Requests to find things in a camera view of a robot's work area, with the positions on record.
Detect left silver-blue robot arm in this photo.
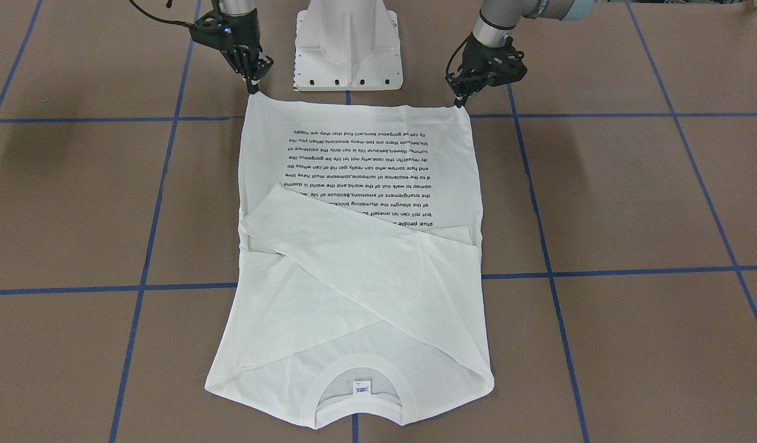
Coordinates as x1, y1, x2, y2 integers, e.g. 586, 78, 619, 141
445, 1, 594, 107

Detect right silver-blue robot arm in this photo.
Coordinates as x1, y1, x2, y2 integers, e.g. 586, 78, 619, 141
217, 1, 274, 95

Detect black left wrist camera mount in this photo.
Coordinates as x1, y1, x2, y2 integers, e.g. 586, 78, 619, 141
486, 37, 527, 87

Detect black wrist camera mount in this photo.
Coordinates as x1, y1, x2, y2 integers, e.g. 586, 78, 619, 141
486, 37, 527, 87
189, 11, 235, 52

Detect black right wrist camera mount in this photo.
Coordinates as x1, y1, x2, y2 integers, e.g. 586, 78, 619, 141
189, 11, 235, 52

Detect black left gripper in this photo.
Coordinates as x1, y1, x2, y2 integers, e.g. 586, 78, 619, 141
446, 34, 496, 108

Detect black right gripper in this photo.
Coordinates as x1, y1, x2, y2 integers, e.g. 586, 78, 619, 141
222, 14, 274, 95

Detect white long-sleeve printed T-shirt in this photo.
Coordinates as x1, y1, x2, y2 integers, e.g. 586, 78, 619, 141
205, 94, 494, 429

